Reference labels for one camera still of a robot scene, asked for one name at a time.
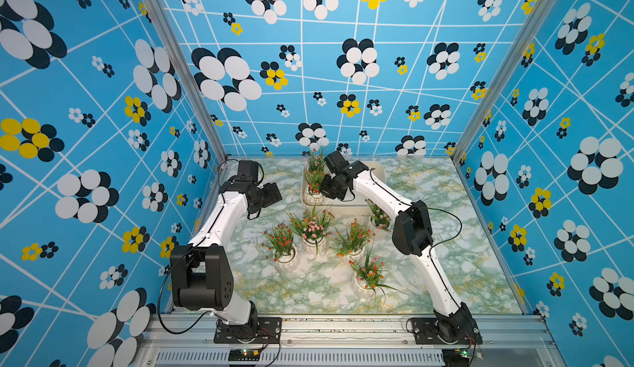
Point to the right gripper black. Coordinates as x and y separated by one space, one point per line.
324 189

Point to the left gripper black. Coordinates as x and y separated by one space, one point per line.
272 193

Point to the potted plant red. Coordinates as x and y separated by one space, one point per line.
280 242
313 179

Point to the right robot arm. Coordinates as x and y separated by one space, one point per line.
412 236

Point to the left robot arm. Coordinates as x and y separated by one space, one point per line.
201 277

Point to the white plastic storage box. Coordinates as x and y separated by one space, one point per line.
354 203

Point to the potted plant pink centre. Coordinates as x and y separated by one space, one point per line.
313 228

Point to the potted plant orange centre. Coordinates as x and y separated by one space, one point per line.
352 241

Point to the potted plant front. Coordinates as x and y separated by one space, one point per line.
369 276

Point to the left controller board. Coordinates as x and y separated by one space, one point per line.
244 355

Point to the controller board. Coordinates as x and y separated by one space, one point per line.
244 355
455 358

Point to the right controller board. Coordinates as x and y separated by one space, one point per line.
455 358

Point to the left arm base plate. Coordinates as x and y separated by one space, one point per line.
264 330

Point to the aluminium front rail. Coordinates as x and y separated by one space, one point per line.
356 340

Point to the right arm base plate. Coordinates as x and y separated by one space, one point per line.
443 332

